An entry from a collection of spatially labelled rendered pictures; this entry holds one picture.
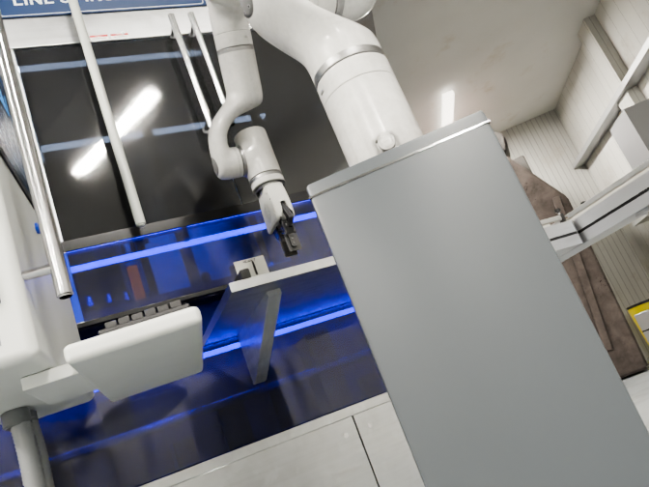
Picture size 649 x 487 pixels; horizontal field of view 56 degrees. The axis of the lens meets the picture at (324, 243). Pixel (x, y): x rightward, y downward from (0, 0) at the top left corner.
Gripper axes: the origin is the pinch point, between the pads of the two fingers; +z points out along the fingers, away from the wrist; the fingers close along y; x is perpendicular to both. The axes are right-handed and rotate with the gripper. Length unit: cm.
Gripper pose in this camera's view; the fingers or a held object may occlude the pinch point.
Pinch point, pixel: (291, 244)
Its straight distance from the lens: 146.1
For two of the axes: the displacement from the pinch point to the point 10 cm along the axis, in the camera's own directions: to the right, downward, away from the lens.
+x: 8.9, -2.2, 4.1
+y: 3.0, -3.8, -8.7
